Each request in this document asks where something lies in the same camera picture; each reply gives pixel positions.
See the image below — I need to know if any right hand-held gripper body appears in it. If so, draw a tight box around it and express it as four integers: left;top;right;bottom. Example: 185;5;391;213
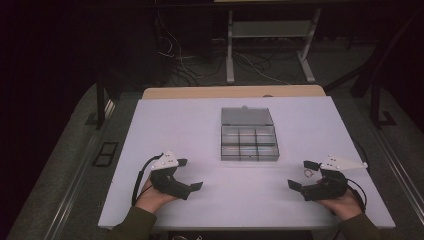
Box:
300;154;369;202

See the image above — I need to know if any clear plastic compartment box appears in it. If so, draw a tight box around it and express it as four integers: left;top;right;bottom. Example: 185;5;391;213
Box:
220;105;281;163

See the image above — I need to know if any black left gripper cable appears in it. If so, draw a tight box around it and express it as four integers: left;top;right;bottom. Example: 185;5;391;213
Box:
131;153;165;207

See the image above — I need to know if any white foam board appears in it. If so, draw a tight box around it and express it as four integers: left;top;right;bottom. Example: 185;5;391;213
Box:
97;96;397;232

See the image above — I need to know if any wooden table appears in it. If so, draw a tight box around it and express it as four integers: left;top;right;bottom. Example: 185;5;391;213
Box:
142;84;327;100

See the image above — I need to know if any white metal stand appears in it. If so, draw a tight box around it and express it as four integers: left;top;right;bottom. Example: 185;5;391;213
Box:
225;8;322;85

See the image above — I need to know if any white floor cable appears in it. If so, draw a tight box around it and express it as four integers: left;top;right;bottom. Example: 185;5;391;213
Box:
155;12;205;80

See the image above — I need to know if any metal floor rail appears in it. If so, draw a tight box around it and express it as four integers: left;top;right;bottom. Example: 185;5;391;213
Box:
371;124;424;216
42;99;117;240

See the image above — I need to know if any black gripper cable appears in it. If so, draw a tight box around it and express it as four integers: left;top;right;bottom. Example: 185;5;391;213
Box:
346;178;368;213
131;153;165;207

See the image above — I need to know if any black metal stand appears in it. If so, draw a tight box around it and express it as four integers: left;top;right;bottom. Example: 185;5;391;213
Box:
323;9;424;130

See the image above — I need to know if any person's right hand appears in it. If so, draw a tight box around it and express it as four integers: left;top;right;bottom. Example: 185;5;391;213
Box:
315;178;363;222

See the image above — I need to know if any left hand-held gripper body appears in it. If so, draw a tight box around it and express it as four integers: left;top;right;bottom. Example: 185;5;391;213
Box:
149;150;194;201

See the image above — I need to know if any person's left hand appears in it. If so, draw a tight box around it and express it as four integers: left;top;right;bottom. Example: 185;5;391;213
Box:
134;179;178;215

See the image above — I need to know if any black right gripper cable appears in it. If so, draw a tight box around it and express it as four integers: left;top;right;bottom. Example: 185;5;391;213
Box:
346;178;368;213

